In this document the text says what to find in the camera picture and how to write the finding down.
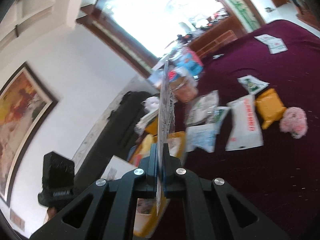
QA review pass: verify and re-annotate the framed painting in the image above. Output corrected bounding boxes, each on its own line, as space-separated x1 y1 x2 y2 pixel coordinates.
1 62 58 207

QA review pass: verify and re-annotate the yellow padded envelope tray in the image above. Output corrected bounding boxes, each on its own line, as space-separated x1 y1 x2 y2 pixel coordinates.
127 130 187 239

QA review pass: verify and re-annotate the stack of newspapers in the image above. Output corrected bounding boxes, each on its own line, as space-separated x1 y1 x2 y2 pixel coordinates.
135 109 159 131

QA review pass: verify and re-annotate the dark sofa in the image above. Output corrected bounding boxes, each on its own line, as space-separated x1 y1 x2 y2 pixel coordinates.
74 91 152 184

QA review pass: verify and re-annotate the yellow padded mailer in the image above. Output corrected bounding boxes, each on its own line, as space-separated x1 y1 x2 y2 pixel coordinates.
255 88 286 129

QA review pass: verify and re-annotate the blue print plastic packet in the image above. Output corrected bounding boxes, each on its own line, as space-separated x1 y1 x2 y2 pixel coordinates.
185 124 216 153

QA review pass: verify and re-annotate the white red-text plastic bag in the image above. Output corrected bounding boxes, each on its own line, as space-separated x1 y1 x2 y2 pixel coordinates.
225 94 264 151

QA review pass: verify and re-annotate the pink fluffy plush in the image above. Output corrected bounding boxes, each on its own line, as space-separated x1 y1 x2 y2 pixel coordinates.
279 107 308 139

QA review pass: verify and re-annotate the maroon tablecloth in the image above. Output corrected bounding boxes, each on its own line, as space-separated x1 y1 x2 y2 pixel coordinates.
159 19 320 240

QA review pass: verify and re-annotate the printed plastic sheet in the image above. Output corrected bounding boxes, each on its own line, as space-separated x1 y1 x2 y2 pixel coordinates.
156 60 174 215

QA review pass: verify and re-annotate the green print wet wipe packet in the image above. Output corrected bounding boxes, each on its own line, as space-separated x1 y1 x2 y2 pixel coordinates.
185 90 220 126

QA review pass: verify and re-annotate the clear plastic snack tub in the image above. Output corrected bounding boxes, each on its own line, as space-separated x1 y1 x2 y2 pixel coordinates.
169 77 198 103

